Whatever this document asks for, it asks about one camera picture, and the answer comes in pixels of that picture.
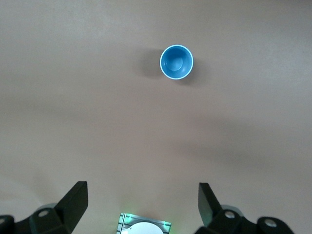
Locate brown table cover sheet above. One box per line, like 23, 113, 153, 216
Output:
0, 0, 312, 234

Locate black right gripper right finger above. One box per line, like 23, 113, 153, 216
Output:
196, 182, 293, 234

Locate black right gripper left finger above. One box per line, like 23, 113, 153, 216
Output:
0, 180, 89, 234

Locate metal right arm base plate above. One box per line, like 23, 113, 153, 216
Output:
117, 213, 173, 234

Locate blue plastic cup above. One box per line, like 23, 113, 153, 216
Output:
159, 44, 195, 80

